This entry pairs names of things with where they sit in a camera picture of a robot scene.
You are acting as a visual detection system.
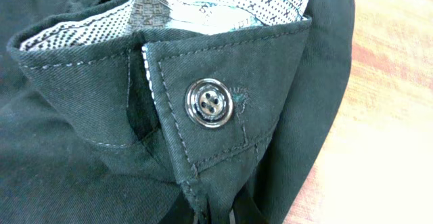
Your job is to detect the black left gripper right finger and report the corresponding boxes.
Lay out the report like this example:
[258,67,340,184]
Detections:
[229,187,269,224]

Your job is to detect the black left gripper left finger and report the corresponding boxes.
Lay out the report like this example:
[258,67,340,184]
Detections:
[158,193,200,224]

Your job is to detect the black shorts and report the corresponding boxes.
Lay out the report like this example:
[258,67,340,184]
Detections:
[1,0,355,223]

